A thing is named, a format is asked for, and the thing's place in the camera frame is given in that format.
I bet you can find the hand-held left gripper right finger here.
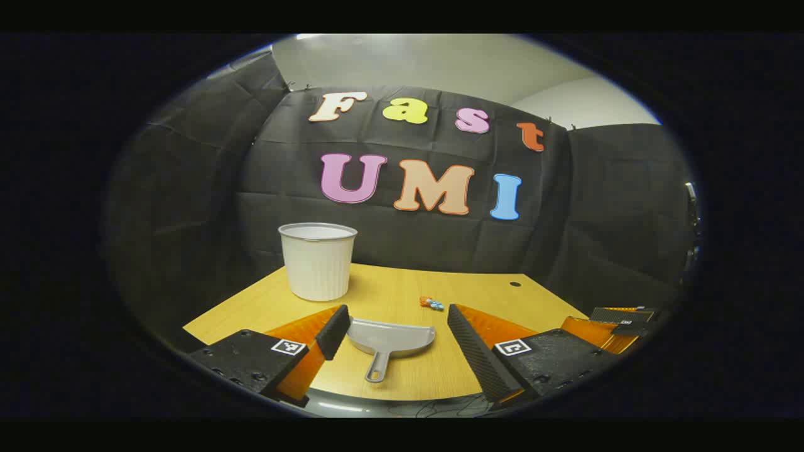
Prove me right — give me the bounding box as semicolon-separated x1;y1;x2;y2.
447;304;622;406

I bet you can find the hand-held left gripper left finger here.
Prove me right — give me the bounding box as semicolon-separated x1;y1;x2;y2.
188;304;351;407

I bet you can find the white garbage bin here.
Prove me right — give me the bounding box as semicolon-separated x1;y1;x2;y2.
278;222;358;302

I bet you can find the wooden desktop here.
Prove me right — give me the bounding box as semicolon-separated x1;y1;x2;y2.
182;264;591;402

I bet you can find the grey dustpan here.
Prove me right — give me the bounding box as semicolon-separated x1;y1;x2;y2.
347;318;437;384

